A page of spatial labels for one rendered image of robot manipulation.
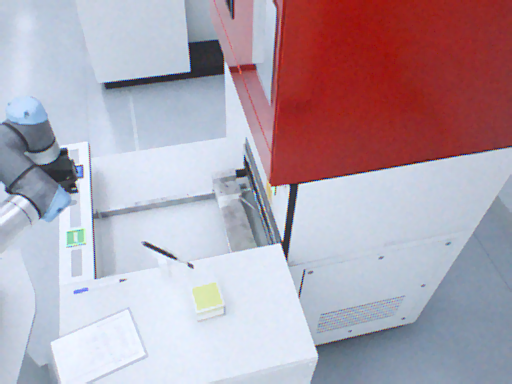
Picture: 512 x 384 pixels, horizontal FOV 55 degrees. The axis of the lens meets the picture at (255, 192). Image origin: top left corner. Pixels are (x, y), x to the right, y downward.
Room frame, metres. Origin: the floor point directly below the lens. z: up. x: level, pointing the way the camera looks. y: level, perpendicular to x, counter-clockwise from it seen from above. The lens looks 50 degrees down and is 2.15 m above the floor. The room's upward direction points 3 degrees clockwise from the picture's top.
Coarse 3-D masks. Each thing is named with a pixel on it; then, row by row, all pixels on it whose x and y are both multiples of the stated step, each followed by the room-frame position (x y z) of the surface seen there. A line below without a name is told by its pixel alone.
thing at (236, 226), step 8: (216, 184) 1.08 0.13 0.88; (232, 184) 1.08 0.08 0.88; (232, 200) 1.01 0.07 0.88; (240, 200) 1.02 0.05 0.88; (224, 208) 0.98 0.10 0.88; (232, 208) 0.98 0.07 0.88; (240, 208) 0.98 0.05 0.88; (224, 216) 0.95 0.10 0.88; (232, 216) 0.95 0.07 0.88; (240, 216) 0.95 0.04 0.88; (224, 224) 0.91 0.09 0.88; (232, 224) 0.92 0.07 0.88; (240, 224) 0.92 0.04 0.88; (248, 224) 0.92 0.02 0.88; (232, 232) 0.88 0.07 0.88; (240, 232) 0.89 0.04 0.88; (248, 232) 0.89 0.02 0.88; (232, 240) 0.85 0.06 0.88; (240, 240) 0.86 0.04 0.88; (248, 240) 0.86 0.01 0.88; (232, 248) 0.82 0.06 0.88
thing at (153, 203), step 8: (240, 184) 1.11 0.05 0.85; (192, 192) 1.07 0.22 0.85; (200, 192) 1.07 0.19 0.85; (208, 192) 1.07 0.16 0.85; (144, 200) 1.02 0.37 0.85; (152, 200) 1.02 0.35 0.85; (160, 200) 1.02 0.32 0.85; (168, 200) 1.03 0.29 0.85; (176, 200) 1.03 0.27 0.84; (184, 200) 1.04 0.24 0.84; (192, 200) 1.05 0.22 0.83; (200, 200) 1.05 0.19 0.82; (104, 208) 0.98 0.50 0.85; (112, 208) 0.98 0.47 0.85; (120, 208) 0.98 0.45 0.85; (128, 208) 0.99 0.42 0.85; (136, 208) 0.99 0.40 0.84; (144, 208) 1.00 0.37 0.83; (152, 208) 1.01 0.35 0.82; (104, 216) 0.96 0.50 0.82
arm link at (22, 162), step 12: (0, 132) 0.72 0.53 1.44; (12, 132) 0.73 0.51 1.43; (0, 144) 0.69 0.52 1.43; (12, 144) 0.71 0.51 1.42; (24, 144) 0.72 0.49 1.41; (0, 156) 0.67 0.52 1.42; (12, 156) 0.68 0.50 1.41; (24, 156) 0.70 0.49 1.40; (0, 168) 0.65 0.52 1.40; (12, 168) 0.66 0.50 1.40; (24, 168) 0.67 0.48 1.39; (0, 180) 0.65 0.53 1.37; (12, 180) 0.64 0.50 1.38
